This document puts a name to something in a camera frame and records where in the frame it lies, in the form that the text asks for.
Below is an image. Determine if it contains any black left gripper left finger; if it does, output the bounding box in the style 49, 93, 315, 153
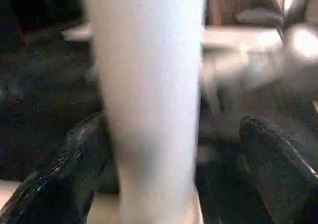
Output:
0, 111, 111, 224

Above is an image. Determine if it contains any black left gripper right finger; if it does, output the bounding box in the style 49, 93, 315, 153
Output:
239, 116, 318, 224

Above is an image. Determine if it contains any white plastic table top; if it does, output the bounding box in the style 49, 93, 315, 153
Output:
0, 179, 207, 224

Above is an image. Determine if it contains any white plastic table leg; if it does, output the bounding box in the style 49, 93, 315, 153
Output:
84, 0, 208, 224

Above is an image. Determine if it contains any black mat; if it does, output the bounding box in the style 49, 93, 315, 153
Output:
0, 30, 318, 224

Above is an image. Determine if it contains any black cabinet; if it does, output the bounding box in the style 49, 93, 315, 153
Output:
0, 0, 87, 36

